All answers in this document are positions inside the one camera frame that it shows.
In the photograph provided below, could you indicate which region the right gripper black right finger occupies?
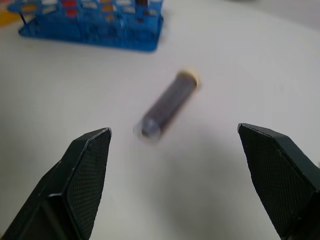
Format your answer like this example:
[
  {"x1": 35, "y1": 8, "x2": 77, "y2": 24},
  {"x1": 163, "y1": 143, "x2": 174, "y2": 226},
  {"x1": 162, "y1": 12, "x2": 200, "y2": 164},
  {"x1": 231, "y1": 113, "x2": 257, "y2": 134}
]
[{"x1": 236, "y1": 122, "x2": 320, "y2": 240}]

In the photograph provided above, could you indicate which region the blue tube rack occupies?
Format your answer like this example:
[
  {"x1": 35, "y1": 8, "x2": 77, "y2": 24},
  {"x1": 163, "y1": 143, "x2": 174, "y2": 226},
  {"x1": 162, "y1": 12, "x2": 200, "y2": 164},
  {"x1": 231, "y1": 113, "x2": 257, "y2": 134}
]
[{"x1": 17, "y1": 0, "x2": 165, "y2": 53}]

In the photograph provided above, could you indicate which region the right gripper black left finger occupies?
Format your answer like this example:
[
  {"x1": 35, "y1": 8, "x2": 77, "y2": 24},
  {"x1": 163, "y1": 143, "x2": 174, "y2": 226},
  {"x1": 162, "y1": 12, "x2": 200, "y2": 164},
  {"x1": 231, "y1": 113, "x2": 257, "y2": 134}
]
[{"x1": 0, "y1": 127, "x2": 113, "y2": 240}]

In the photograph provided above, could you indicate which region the yellow flat object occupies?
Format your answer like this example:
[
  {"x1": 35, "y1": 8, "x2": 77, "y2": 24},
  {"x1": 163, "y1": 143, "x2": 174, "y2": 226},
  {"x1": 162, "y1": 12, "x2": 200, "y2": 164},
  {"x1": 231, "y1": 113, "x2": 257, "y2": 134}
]
[{"x1": 0, "y1": 4, "x2": 24, "y2": 27}]

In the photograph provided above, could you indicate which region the dark tube with cream cap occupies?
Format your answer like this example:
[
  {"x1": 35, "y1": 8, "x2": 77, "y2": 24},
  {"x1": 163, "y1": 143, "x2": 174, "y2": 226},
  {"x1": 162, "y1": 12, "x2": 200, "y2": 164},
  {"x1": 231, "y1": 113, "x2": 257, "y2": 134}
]
[{"x1": 133, "y1": 67, "x2": 202, "y2": 146}]

